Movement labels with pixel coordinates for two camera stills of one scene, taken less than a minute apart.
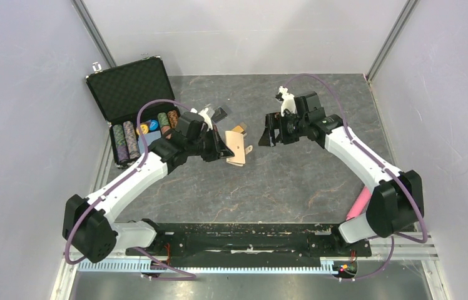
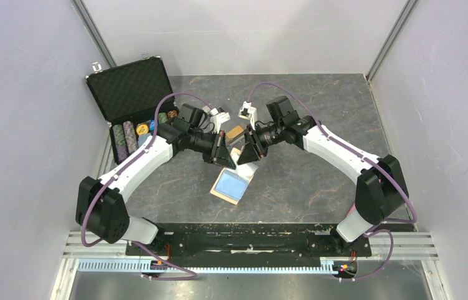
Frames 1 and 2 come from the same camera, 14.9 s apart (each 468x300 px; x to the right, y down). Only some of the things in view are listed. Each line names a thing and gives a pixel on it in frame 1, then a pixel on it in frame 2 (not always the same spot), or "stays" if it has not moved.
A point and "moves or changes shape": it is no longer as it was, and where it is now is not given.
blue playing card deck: x=149 y=137 stays
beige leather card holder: x=234 y=141 moves or changes shape
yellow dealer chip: x=144 y=129 stays
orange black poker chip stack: x=172 y=115 stays
